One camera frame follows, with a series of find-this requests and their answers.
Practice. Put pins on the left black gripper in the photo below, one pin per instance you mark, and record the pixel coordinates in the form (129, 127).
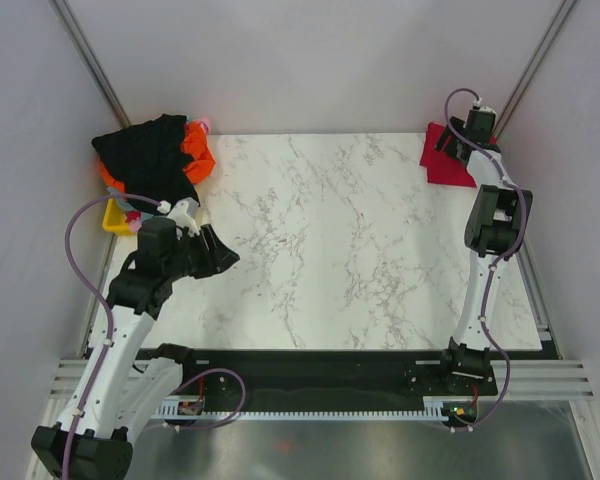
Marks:
(217, 258)

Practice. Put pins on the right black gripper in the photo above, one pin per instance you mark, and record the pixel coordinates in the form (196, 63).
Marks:
(458, 125)

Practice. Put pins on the crimson red t shirt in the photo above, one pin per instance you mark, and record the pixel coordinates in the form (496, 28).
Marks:
(440, 168)

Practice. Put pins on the yellow plastic basket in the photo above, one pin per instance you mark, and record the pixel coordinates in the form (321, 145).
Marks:
(114, 222)

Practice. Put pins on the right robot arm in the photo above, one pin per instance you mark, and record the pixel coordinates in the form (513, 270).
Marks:
(493, 235)

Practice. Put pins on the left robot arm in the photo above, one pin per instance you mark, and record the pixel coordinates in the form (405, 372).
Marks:
(94, 436)

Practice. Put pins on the grey blue garment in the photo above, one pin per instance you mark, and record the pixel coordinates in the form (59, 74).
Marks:
(132, 209)

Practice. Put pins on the orange t shirt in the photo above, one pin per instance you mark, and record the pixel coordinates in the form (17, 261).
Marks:
(196, 144)

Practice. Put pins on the black t shirt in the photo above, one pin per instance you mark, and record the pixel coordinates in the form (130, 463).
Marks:
(147, 159)

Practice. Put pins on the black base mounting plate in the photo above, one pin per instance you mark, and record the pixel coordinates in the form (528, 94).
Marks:
(298, 379)

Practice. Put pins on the pink garment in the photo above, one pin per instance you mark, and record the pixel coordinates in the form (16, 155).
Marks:
(204, 123)

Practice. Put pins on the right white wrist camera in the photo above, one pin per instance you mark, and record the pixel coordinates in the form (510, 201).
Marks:
(483, 108)

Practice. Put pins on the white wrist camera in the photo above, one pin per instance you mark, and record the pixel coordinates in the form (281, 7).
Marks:
(182, 213)
(483, 108)

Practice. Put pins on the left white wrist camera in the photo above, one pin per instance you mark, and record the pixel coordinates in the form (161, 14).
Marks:
(182, 213)

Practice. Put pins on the right aluminium frame post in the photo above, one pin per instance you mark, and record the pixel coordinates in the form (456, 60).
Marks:
(552, 32)

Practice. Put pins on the aluminium frame post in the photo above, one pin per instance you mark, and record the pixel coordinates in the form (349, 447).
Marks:
(552, 32)
(76, 34)

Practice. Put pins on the left aluminium rail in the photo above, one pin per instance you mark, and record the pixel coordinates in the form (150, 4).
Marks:
(67, 378)

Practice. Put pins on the aluminium rail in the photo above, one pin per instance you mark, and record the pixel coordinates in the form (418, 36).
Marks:
(548, 380)
(67, 378)

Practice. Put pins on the right aluminium rail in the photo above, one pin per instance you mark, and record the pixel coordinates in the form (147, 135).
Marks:
(548, 380)

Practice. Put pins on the left aluminium frame post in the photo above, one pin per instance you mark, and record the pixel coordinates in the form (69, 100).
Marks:
(76, 34)

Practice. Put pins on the white slotted cable duct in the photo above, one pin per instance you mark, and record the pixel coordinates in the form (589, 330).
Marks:
(175, 409)

